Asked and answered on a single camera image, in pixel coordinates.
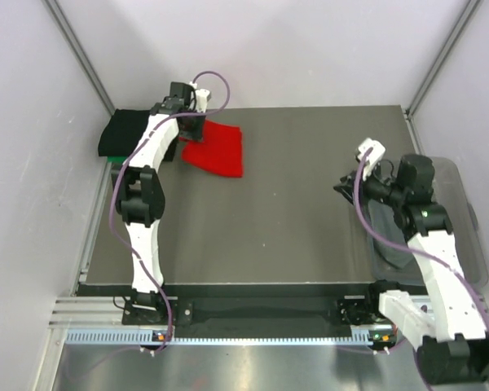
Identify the right corner aluminium post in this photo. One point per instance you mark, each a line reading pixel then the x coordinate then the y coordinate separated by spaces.
pixel 462 21

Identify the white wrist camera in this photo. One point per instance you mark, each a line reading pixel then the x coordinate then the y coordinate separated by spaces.
pixel 372 151
pixel 200 98

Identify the folded green t shirt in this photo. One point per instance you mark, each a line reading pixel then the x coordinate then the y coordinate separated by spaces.
pixel 116 159

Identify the red t shirt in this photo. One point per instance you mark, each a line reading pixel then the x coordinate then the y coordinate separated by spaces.
pixel 220 151

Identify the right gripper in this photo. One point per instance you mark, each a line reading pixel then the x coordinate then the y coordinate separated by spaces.
pixel 346 188

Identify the grey slotted cable duct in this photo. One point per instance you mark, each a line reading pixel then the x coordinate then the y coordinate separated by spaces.
pixel 82 336

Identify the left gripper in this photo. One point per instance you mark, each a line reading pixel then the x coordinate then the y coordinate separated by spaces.
pixel 197 133

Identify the folded black t shirt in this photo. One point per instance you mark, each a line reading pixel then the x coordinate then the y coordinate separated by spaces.
pixel 123 133

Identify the corner aluminium post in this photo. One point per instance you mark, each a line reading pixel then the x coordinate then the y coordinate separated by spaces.
pixel 64 26
pixel 462 21

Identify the clear plastic bin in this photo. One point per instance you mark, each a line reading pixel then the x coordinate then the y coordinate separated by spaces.
pixel 449 191

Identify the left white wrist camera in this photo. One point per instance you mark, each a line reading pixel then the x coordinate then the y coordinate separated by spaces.
pixel 200 98

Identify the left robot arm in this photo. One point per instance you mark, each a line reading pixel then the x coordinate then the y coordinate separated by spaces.
pixel 140 199

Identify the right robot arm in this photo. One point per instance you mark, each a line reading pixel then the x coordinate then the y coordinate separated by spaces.
pixel 451 345

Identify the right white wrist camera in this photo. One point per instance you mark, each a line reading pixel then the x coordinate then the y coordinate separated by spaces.
pixel 372 151

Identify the grey t shirt in bin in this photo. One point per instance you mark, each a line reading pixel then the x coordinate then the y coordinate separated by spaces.
pixel 382 222

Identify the aluminium frame rail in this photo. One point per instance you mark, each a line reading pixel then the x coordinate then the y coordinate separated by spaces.
pixel 77 315

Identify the left corner aluminium post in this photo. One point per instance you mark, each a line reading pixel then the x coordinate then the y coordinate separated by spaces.
pixel 64 26

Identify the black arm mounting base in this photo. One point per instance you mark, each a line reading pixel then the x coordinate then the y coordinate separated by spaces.
pixel 219 327

